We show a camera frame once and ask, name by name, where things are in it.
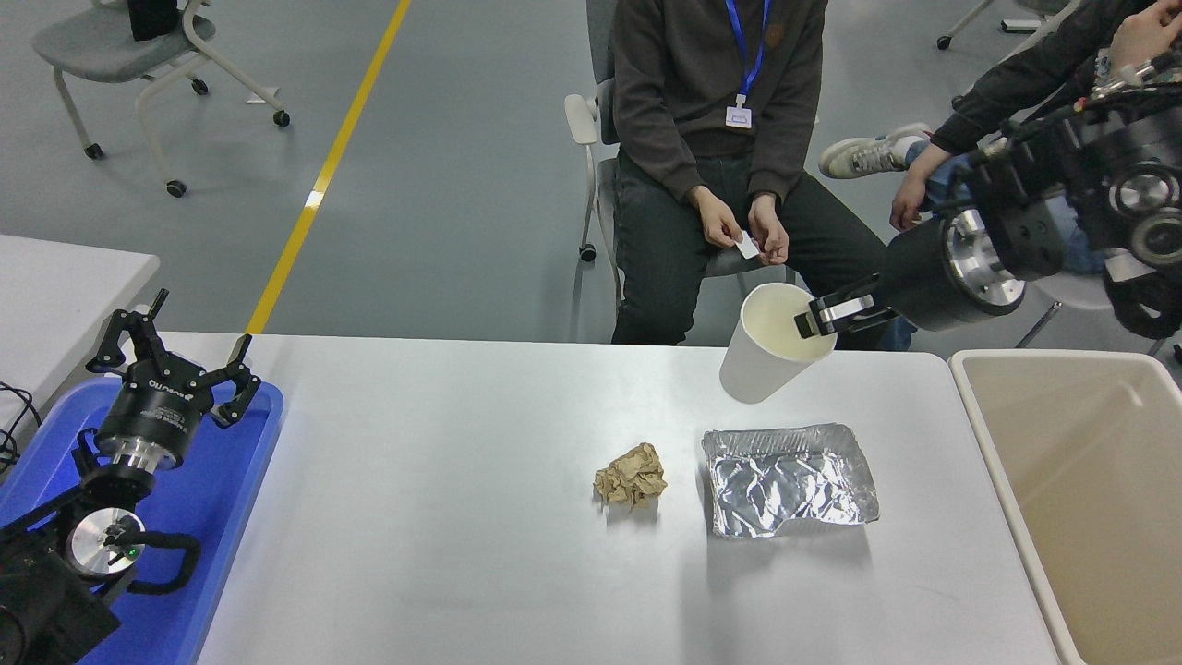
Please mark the grey wheeled chair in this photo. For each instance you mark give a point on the grey wheeled chair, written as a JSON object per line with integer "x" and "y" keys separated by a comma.
{"x": 102, "y": 42}

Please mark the large pale plastic bin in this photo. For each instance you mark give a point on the large pale plastic bin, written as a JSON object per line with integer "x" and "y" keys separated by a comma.
{"x": 1090, "y": 480}

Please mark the white seat chair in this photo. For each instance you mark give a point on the white seat chair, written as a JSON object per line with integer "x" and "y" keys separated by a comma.
{"x": 1071, "y": 291}

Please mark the white side table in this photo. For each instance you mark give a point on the white side table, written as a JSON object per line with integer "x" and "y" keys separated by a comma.
{"x": 55, "y": 305}

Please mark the person's left hand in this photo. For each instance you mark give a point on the person's left hand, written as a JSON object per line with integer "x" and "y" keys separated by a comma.
{"x": 771, "y": 231}
{"x": 1150, "y": 32}

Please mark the white armrest office chair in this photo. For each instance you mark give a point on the white armrest office chair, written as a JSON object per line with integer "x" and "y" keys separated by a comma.
{"x": 580, "y": 118}

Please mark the silver foil tray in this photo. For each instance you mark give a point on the silver foil tray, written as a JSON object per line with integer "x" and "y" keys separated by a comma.
{"x": 794, "y": 480}

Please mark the blue plastic tray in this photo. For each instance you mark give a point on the blue plastic tray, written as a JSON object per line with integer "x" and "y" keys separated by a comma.
{"x": 212, "y": 517}

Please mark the grey chair with white legs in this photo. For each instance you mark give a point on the grey chair with white legs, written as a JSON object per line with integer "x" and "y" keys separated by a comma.
{"x": 1043, "y": 6}

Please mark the white paper cup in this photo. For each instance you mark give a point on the white paper cup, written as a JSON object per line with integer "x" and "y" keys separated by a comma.
{"x": 757, "y": 360}

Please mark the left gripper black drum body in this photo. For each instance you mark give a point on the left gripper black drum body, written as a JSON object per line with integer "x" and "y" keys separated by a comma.
{"x": 152, "y": 406}

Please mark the black bag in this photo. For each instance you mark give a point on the black bag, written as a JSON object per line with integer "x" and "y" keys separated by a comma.
{"x": 152, "y": 18}

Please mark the person's right hand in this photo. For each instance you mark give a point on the person's right hand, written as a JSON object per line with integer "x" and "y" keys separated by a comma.
{"x": 716, "y": 217}
{"x": 910, "y": 203}

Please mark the person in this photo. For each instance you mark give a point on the person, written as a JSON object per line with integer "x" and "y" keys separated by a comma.
{"x": 679, "y": 92}
{"x": 1025, "y": 74}

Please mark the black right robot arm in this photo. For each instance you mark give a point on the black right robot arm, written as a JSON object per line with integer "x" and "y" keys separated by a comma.
{"x": 1136, "y": 148}

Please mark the small white card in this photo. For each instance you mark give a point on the small white card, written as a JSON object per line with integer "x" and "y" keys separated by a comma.
{"x": 746, "y": 246}

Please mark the tan paper ball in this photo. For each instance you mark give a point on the tan paper ball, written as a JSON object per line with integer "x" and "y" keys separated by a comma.
{"x": 630, "y": 476}

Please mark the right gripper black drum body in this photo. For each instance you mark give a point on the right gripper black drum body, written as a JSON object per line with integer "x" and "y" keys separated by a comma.
{"x": 919, "y": 277}

